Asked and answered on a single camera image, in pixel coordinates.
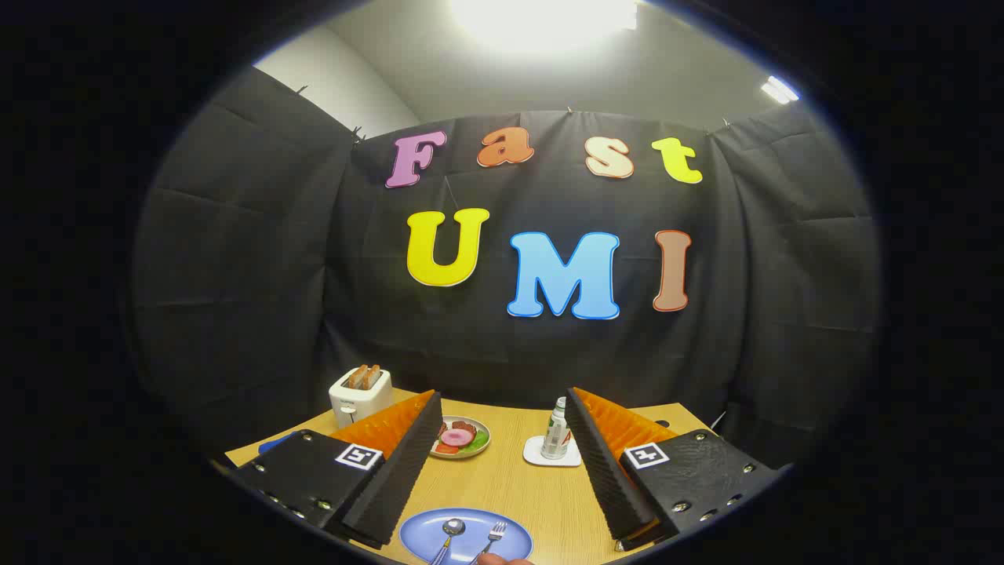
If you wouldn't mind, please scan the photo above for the white green drink bottle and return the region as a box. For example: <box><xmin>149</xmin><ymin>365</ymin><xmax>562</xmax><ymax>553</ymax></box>
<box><xmin>540</xmin><ymin>397</ymin><xmax>571</xmax><ymax>461</ymax></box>

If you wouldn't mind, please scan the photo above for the spoon with checked handle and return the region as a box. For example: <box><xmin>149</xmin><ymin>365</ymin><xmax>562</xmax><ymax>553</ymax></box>
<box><xmin>430</xmin><ymin>518</ymin><xmax>467</xmax><ymax>565</ymax></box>

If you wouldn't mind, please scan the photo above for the beige food plate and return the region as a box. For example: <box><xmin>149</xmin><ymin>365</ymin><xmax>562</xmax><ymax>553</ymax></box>
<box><xmin>430</xmin><ymin>416</ymin><xmax>492</xmax><ymax>460</ymax></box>

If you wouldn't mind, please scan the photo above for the fork with checked handle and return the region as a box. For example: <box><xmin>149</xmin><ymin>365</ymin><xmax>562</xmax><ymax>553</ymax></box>
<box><xmin>471</xmin><ymin>522</ymin><xmax>508</xmax><ymax>564</ymax></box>

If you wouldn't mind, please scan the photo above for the blue round plate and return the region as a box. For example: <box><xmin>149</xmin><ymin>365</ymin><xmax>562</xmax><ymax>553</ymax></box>
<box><xmin>399</xmin><ymin>508</ymin><xmax>534</xmax><ymax>565</ymax></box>

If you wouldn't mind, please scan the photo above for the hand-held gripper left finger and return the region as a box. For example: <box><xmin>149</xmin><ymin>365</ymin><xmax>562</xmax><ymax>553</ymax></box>
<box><xmin>227</xmin><ymin>390</ymin><xmax>444</xmax><ymax>550</ymax></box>

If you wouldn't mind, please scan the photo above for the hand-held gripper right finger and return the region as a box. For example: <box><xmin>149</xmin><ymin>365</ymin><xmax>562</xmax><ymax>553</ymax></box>
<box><xmin>565</xmin><ymin>387</ymin><xmax>793</xmax><ymax>552</ymax></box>

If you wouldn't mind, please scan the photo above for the white square coaster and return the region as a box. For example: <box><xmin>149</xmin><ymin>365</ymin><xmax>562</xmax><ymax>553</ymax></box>
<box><xmin>523</xmin><ymin>436</ymin><xmax>583</xmax><ymax>468</ymax></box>

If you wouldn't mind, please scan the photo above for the white toaster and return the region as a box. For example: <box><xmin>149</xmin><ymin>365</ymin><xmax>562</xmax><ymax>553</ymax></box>
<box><xmin>329</xmin><ymin>369</ymin><xmax>393</xmax><ymax>428</ymax></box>

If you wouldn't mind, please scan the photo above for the small ceiling light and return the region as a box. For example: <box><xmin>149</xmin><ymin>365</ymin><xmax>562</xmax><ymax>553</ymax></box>
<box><xmin>759</xmin><ymin>75</ymin><xmax>801</xmax><ymax>105</ymax></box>

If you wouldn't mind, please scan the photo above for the large ceiling light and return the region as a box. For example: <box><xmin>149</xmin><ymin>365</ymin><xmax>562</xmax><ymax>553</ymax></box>
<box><xmin>447</xmin><ymin>0</ymin><xmax>640</xmax><ymax>49</ymax></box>

